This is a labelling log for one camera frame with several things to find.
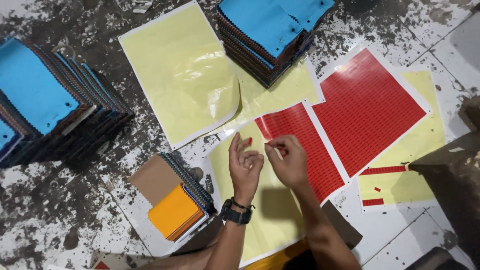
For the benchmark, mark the person's left hand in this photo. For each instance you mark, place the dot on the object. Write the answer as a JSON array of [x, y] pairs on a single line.
[[243, 176]]

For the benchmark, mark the nearly empty yellow sticker sheet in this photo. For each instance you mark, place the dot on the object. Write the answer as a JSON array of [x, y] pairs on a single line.
[[408, 176]]

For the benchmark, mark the empty yellow backing sheet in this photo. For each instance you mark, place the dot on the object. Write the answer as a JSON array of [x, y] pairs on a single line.
[[180, 75]]

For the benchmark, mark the short stack of swatch books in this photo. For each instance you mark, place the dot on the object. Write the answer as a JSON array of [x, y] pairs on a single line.
[[262, 26]]

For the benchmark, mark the creased yellow backing sheet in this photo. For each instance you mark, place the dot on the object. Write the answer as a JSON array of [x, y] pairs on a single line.
[[285, 90]]

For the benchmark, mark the orange fabric piece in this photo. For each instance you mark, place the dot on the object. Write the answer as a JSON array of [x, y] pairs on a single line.
[[273, 260]]

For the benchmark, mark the brown cardboard piece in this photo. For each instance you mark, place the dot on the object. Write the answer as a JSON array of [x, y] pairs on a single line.
[[343, 228]]

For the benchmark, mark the half-peeled red sticker sheet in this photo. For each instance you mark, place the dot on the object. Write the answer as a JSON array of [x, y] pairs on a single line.
[[307, 150]]

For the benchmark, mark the person's right hand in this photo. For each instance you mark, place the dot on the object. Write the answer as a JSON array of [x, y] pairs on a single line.
[[292, 167]]

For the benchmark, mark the black wrist watch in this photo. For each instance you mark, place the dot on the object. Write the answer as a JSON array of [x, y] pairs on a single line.
[[235, 215]]

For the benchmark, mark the crumpled white paper scrap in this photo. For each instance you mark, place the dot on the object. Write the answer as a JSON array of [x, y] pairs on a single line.
[[142, 5]]

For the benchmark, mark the orange and brown swatch book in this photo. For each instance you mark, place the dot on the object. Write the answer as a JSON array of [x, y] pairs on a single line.
[[176, 210]]

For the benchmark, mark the full red sticker sheet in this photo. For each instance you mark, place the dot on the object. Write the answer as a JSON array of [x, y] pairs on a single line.
[[367, 112]]

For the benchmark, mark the dark grey block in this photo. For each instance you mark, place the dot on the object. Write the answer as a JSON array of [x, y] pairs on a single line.
[[435, 260]]

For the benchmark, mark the long stack of swatch books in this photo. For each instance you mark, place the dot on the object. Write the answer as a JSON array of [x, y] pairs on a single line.
[[41, 90]]

